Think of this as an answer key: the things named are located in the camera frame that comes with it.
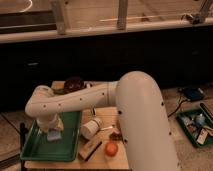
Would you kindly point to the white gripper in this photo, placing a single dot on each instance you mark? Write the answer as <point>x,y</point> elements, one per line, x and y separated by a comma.
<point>45,125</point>

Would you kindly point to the blue sponge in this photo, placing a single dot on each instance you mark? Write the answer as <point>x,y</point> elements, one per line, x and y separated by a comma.
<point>54,135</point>

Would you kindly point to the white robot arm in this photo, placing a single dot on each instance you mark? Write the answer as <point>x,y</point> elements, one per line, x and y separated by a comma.
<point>141,113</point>

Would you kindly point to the green plastic tray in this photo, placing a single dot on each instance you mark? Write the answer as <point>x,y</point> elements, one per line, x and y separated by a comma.
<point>38,148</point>

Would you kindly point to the green vegetable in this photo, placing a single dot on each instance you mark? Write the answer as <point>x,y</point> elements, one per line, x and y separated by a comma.
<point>58,91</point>

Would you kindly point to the white cylindrical cup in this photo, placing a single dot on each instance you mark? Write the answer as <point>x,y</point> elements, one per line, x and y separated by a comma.
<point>89,129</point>

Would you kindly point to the white marker pen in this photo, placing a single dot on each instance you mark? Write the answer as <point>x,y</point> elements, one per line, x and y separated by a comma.
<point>94,112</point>

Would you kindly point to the wooden block eraser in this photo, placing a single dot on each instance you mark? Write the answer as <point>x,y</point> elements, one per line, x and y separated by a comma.
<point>89,148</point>

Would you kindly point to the metal spoon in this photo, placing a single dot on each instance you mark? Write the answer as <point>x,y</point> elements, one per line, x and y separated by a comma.
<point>107,128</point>

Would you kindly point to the dark grape bunch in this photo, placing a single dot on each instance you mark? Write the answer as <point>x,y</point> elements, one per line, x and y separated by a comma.
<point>116,136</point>

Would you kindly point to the orange fruit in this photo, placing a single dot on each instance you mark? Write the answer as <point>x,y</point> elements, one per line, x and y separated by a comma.
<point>111,149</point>

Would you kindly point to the black power adapter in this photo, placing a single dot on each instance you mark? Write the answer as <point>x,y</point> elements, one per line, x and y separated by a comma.
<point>193,93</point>

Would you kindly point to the green storage bin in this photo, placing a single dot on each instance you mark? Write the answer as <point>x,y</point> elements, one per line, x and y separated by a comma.
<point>197,124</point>

